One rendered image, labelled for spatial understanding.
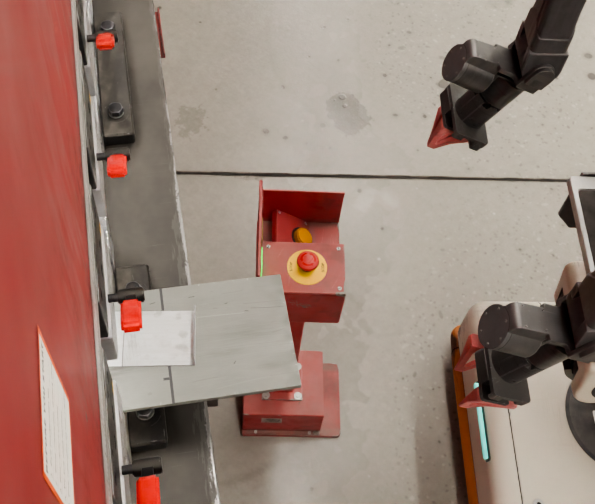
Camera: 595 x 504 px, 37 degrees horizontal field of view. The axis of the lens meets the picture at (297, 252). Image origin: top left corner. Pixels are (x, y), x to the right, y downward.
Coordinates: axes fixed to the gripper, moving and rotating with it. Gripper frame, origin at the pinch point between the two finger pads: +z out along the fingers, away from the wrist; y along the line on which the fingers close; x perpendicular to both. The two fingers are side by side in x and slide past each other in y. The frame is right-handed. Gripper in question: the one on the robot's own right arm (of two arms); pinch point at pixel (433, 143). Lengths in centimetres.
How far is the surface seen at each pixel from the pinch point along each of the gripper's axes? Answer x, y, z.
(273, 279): -24.2, 26.3, 11.9
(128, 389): -42, 44, 21
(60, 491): -68, 76, -40
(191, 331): -35, 35, 17
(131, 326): -53, 49, -9
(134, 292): -51, 43, -4
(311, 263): -8.7, 12.6, 25.4
